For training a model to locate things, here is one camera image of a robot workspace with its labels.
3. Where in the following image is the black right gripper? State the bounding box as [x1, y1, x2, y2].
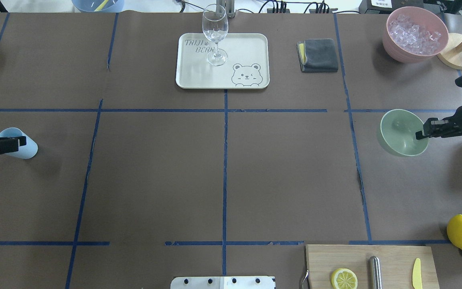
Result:
[415, 106, 462, 140]

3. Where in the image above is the yellow plastic knife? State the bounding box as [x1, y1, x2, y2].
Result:
[412, 258, 422, 289]

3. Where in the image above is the wooden cutting board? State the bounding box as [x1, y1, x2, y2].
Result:
[306, 244, 440, 289]

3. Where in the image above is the lemon half slice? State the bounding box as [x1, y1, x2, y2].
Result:
[330, 268, 358, 289]

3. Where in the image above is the green bowl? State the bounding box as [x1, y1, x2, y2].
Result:
[377, 109, 429, 157]

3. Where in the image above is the clear wine glass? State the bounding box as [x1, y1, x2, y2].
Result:
[202, 4, 229, 66]

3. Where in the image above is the cream bear tray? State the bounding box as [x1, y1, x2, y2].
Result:
[176, 33, 271, 89]

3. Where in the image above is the light blue cup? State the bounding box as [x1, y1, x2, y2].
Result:
[0, 127, 38, 159]

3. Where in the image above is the pink bowl of ice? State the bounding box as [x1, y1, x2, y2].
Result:
[383, 6, 449, 63]

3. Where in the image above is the steel muddler bar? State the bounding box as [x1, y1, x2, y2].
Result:
[369, 256, 383, 289]

